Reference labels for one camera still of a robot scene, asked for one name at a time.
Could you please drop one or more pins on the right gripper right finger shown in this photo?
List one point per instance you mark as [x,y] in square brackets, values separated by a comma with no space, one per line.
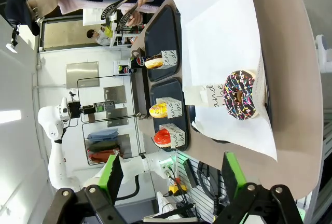
[249,198]

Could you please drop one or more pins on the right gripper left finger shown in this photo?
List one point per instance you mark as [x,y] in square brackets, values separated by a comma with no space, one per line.
[103,195]

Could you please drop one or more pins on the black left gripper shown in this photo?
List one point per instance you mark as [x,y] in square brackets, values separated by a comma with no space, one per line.
[74,110]

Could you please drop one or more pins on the dark perforated serving tongs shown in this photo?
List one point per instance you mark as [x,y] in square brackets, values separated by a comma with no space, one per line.
[107,11]

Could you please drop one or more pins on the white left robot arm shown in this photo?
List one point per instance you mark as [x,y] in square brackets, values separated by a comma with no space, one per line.
[58,161]

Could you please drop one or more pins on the person's right hand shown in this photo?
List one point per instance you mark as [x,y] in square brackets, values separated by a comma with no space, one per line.
[136,19]

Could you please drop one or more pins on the green circuit board device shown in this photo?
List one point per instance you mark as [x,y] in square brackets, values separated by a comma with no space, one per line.
[103,106]

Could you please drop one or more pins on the folded blue cloth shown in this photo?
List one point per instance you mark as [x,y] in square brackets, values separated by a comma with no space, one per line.
[103,134]

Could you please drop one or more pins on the grey metal panel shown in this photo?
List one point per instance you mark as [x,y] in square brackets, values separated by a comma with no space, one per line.
[115,94]
[118,117]
[126,145]

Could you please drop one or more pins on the folded red-brown cloth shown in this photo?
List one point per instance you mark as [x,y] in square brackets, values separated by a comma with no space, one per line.
[102,156]

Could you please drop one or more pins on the folded dark olive cloth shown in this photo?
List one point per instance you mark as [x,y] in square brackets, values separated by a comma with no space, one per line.
[103,146]

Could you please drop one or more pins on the white perforated panel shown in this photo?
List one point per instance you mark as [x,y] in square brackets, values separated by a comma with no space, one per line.
[205,195]

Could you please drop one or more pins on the black Pepsi lime can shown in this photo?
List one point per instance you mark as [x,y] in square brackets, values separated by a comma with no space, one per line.
[125,70]

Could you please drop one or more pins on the black flat device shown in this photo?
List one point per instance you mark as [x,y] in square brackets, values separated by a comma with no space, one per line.
[190,173]

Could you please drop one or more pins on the yellow sprinkle donut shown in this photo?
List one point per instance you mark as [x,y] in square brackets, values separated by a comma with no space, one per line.
[158,111]

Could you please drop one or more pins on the yellow emergency stop box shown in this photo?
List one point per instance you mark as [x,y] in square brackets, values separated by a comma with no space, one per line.
[179,189]

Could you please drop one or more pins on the seated dark-haired person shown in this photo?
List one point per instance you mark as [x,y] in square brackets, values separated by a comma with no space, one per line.
[99,37]

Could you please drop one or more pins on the red glazed donut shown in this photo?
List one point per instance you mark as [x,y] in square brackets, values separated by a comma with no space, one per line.
[162,138]

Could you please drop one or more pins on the chocolate glazed donut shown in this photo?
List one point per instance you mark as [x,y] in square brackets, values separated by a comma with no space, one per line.
[153,63]

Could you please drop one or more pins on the black plastic serving tray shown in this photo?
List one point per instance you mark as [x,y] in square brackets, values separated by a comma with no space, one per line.
[166,89]
[192,115]
[162,34]

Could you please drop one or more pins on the white script paper donut sleeve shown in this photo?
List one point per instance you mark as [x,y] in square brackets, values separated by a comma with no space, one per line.
[171,58]
[175,107]
[177,136]
[210,95]

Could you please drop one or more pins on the chocolate sprinkle donut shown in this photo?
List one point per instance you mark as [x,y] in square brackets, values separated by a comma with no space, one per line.
[230,84]

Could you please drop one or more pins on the black cap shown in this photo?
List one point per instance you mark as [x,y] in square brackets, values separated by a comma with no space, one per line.
[15,8]

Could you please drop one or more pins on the white paper sheet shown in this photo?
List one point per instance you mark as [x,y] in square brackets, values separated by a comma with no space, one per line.
[220,40]

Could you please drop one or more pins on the white plastic chair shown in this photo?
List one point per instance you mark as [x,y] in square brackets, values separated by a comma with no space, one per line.
[324,53]

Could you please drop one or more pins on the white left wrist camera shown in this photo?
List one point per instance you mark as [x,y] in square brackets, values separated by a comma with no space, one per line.
[64,108]

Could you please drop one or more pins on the grey metal wall plate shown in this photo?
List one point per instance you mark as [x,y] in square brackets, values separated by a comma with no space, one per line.
[82,75]

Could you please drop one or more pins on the aluminium frame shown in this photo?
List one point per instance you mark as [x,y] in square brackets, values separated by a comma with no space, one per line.
[324,182]

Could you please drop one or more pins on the white camera on black mount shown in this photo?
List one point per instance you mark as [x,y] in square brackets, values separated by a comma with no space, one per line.
[11,46]

